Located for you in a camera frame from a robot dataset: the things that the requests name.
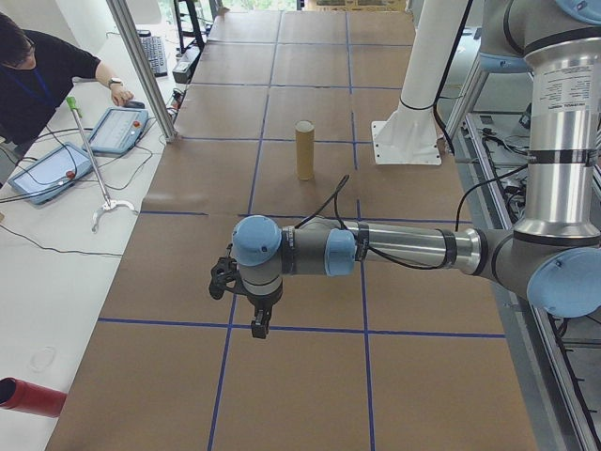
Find black box device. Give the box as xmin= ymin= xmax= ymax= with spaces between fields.
xmin=171 ymin=48 xmax=201 ymax=86

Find black equipment rack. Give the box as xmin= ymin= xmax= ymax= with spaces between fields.
xmin=173 ymin=0 xmax=223 ymax=54

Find black pendant cable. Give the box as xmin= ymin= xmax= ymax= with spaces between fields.
xmin=0 ymin=119 xmax=157 ymax=208

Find brown cardboard tube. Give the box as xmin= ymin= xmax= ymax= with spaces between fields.
xmin=294 ymin=119 xmax=315 ymax=182

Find metal reacher grabber green handle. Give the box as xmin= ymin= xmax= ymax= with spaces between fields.
xmin=65 ymin=95 xmax=141 ymax=234

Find blue-grey teach pendant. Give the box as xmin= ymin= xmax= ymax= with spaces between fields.
xmin=85 ymin=106 xmax=150 ymax=158
xmin=8 ymin=141 xmax=94 ymax=207

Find black frame cable bundle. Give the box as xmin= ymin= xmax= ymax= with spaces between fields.
xmin=476 ymin=110 xmax=534 ymax=225

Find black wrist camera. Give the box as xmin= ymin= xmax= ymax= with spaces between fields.
xmin=208 ymin=243 xmax=241 ymax=301

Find white column stand with plate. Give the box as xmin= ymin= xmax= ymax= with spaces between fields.
xmin=370 ymin=0 xmax=475 ymax=166

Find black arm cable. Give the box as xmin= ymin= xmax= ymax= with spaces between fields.
xmin=300 ymin=174 xmax=475 ymax=272

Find black keyboard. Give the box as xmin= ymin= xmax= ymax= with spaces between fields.
xmin=139 ymin=34 xmax=169 ymax=79

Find white desk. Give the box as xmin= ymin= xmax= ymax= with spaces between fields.
xmin=0 ymin=27 xmax=208 ymax=451

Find red tube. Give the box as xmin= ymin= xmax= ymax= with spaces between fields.
xmin=0 ymin=376 xmax=69 ymax=420

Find aluminium profile post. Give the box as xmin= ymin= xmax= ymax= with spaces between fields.
xmin=106 ymin=0 xmax=179 ymax=145

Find person in black shirt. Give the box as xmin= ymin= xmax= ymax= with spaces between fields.
xmin=0 ymin=12 xmax=135 ymax=147

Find person's hand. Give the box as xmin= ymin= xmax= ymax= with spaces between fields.
xmin=110 ymin=84 xmax=135 ymax=107

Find black desk cable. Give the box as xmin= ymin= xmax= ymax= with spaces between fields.
xmin=0 ymin=219 xmax=124 ymax=258

